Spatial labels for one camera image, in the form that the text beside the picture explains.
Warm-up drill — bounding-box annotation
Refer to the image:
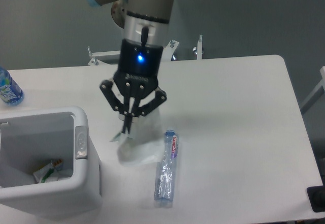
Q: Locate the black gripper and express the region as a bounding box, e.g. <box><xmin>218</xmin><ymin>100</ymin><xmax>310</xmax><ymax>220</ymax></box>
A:
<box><xmin>99</xmin><ymin>39</ymin><xmax>167</xmax><ymax>134</ymax></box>

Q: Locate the white paper wrapper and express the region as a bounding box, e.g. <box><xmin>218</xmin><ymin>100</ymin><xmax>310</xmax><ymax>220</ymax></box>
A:
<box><xmin>110</xmin><ymin>109</ymin><xmax>165</xmax><ymax>167</ymax></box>

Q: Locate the crushed clear plastic bottle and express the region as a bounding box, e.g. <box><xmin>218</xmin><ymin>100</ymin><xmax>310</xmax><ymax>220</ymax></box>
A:
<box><xmin>154</xmin><ymin>128</ymin><xmax>179</xmax><ymax>208</ymax></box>

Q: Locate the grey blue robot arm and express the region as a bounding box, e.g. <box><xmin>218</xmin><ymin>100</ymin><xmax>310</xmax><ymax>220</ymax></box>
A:
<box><xmin>87</xmin><ymin>0</ymin><xmax>174</xmax><ymax>134</ymax></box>

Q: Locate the white trash can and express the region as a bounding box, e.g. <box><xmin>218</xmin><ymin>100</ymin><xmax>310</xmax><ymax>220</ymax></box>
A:
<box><xmin>1</xmin><ymin>106</ymin><xmax>102</xmax><ymax>217</ymax></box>

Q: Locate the green white wrapper in bin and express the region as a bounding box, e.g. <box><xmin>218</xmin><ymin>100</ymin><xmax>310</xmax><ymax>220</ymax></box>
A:
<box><xmin>33</xmin><ymin>158</ymin><xmax>64</xmax><ymax>183</ymax></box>

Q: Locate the blue labelled water bottle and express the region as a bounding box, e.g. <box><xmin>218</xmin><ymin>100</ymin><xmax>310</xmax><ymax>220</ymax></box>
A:
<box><xmin>1</xmin><ymin>67</ymin><xmax>24</xmax><ymax>106</ymax></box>

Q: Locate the black object at table edge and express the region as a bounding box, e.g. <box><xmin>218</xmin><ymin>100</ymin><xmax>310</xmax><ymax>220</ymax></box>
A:
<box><xmin>307</xmin><ymin>185</ymin><xmax>324</xmax><ymax>213</ymax></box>

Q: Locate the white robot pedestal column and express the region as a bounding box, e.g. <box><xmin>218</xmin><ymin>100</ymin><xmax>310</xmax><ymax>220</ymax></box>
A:
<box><xmin>111</xmin><ymin>0</ymin><xmax>126</xmax><ymax>29</ymax></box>

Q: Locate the white frame at right edge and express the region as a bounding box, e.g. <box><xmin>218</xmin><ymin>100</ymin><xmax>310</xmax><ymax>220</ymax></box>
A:
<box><xmin>300</xmin><ymin>66</ymin><xmax>324</xmax><ymax>115</ymax></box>

